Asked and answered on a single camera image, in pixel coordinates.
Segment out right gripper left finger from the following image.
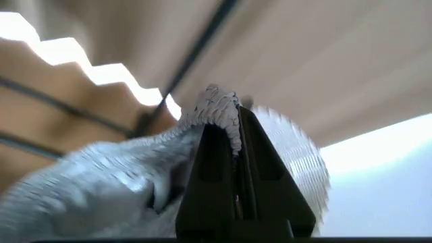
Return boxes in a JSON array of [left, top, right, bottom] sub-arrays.
[[175, 123, 239, 237]]

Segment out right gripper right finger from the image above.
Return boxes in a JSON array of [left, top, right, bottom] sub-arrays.
[[237, 105, 317, 237]]

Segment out pale grey shorts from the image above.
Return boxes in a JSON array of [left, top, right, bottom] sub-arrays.
[[0, 84, 244, 239]]

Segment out white laundry basket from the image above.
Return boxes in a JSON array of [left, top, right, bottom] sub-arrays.
[[241, 96, 331, 237]]

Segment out black clothes rack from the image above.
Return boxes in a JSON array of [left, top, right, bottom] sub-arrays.
[[0, 0, 240, 160]]

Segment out beige curtain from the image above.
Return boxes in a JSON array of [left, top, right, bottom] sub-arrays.
[[0, 0, 432, 148]]

